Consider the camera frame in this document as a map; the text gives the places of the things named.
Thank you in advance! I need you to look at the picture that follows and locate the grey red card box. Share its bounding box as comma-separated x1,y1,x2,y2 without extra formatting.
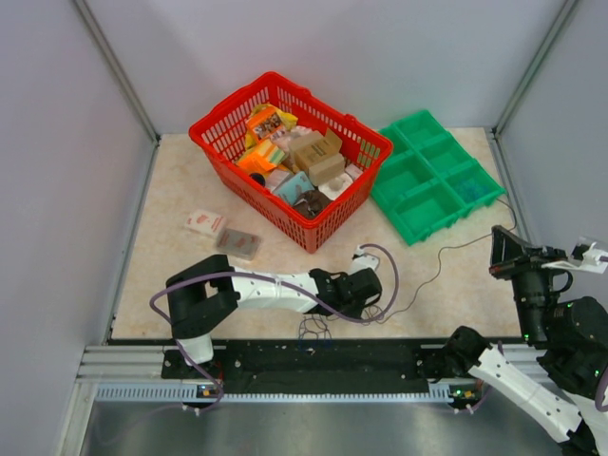
215,228,261,260

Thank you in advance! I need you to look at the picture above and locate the yellow snack bag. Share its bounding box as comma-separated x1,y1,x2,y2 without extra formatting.
244,104,297,149

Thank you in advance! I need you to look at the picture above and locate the brown wire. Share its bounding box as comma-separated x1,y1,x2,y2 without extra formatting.
363,197,518,324

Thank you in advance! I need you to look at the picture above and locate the left aluminium corner post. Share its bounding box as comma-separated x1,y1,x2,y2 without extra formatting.
70,0,161,144

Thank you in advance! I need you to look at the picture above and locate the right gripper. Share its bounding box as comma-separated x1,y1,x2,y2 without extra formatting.
485,223,569,343

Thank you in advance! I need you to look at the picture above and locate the small brown cardboard box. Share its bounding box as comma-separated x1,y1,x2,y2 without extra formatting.
308,153,346,186

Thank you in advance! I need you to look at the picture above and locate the dark brown packet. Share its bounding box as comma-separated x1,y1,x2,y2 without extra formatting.
293,189,333,220

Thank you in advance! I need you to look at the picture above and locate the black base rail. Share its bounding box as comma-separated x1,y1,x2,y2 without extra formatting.
108,337,552,395

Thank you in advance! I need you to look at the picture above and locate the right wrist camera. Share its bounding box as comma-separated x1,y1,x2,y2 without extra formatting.
541,237,607,275

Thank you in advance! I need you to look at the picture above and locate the red plastic shopping basket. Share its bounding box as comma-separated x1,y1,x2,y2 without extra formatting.
189,71,393,254

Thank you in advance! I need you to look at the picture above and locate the white round item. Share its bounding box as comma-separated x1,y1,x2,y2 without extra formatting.
317,173,353,200

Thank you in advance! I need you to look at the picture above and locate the light blue box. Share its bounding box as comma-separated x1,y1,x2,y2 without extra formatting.
273,171,315,206

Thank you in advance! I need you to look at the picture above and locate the pink white box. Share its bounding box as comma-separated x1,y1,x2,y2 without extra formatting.
264,168,294,192

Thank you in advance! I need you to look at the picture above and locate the aluminium corner post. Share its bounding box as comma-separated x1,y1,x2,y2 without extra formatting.
70,0,161,144
491,0,582,138

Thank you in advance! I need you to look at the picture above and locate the orange green box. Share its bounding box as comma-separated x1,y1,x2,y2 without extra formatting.
237,140,286,174

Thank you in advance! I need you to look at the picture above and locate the white slotted cable duct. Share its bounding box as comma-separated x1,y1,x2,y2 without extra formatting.
94,382,476,405

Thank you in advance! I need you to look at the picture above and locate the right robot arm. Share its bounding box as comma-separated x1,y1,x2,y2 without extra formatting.
418,225,607,455

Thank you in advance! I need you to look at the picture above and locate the large brown cardboard box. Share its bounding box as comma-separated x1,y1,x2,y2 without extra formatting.
289,128,343,172

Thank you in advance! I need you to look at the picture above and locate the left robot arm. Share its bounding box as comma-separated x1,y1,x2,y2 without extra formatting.
165,253,382,377

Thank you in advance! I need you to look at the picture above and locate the right aluminium corner post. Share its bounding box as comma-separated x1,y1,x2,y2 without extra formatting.
491,0,582,138

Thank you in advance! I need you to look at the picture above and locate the orange snack box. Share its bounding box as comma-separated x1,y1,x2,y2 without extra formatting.
246,105,285,143

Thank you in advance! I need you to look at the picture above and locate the white red card box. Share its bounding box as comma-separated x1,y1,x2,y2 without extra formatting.
184,209,227,238

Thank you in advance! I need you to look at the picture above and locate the green compartment tray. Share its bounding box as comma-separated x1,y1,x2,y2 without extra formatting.
371,110,505,246

